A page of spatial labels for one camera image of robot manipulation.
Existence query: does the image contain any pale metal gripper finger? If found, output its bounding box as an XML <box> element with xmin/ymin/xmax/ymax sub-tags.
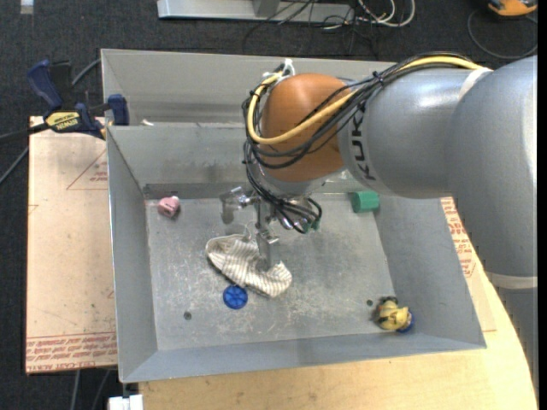
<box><xmin>255</xmin><ymin>230</ymin><xmax>280</xmax><ymax>273</ymax></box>
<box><xmin>219</xmin><ymin>187</ymin><xmax>250</xmax><ymax>226</ymax></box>

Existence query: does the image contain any white striped cloth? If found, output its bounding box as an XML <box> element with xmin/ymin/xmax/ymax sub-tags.
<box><xmin>204</xmin><ymin>233</ymin><xmax>294</xmax><ymax>300</ymax></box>

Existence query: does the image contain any blue round disc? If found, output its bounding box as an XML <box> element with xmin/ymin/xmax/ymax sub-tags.
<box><xmin>222</xmin><ymin>284</ymin><xmax>250</xmax><ymax>312</ymax></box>

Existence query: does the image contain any pink small block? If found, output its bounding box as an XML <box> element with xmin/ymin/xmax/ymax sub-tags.
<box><xmin>156</xmin><ymin>195</ymin><xmax>181</xmax><ymax>220</ymax></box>

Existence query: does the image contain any grey metal bin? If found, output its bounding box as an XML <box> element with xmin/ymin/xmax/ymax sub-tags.
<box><xmin>100</xmin><ymin>48</ymin><xmax>488</xmax><ymax>384</ymax></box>

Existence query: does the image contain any green cylinder block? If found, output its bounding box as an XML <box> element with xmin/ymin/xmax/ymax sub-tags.
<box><xmin>349</xmin><ymin>190</ymin><xmax>380</xmax><ymax>214</ymax></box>

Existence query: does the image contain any yellow and blue toy figure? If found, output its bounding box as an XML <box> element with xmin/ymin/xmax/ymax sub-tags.
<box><xmin>373</xmin><ymin>296</ymin><xmax>415</xmax><ymax>335</ymax></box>

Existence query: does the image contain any brown cardboard board, red print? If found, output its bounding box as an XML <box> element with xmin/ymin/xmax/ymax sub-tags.
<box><xmin>24</xmin><ymin>115</ymin><xmax>497</xmax><ymax>376</ymax></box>

